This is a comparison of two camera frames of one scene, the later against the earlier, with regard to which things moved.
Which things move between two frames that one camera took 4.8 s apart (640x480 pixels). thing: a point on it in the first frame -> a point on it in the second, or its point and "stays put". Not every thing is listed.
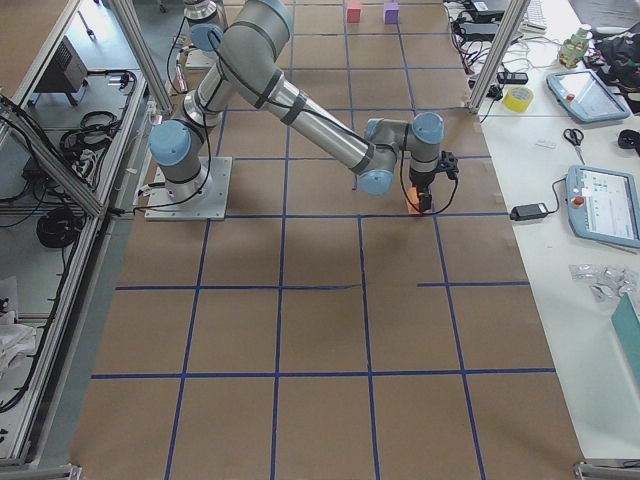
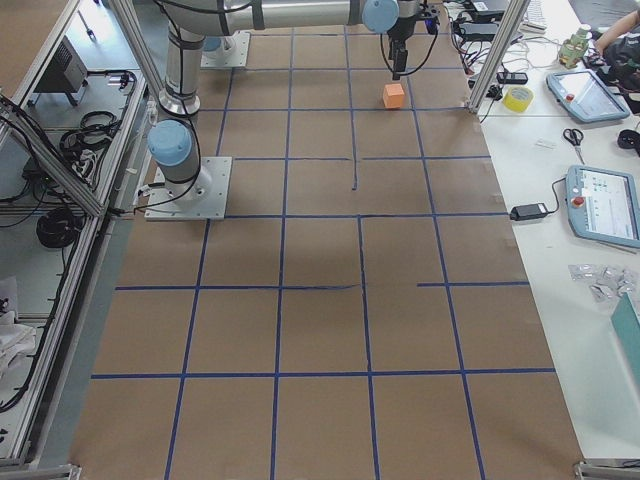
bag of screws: x=607 y=284 stays put
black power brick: x=530 y=211 stays put
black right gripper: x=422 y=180 -> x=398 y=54
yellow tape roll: x=518 y=98 stays put
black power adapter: x=479 y=31 stays put
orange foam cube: x=413 y=205 -> x=393 y=95
